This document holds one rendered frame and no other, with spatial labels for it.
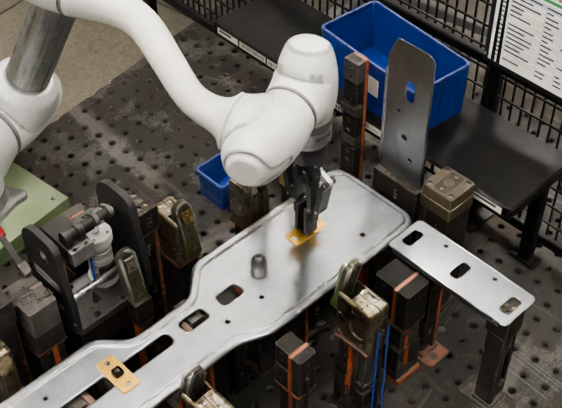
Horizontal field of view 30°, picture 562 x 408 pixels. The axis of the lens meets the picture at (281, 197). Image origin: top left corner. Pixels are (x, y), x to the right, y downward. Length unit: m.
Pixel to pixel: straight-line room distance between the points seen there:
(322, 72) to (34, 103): 0.91
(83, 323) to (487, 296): 0.76
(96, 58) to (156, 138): 1.50
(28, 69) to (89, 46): 1.92
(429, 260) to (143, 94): 1.14
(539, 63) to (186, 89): 0.80
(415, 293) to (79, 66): 2.44
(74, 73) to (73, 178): 1.52
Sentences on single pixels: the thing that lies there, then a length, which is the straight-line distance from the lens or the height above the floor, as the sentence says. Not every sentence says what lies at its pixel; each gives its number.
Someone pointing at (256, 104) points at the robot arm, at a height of 1.45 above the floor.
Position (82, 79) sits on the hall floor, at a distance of 4.13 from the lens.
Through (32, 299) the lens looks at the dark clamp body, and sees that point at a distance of 1.93.
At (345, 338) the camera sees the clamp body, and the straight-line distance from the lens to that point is 2.01.
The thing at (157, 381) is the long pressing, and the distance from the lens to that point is 1.87.
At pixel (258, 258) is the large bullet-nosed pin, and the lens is 1.98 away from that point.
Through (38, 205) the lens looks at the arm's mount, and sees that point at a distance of 2.56.
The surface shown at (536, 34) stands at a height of 1.27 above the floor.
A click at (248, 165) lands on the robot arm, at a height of 1.41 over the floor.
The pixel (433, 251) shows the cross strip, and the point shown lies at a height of 1.00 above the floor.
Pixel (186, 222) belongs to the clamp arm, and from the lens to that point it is 2.01.
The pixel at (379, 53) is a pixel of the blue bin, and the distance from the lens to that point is 2.48.
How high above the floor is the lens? 2.52
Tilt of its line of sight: 45 degrees down
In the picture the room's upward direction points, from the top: 1 degrees counter-clockwise
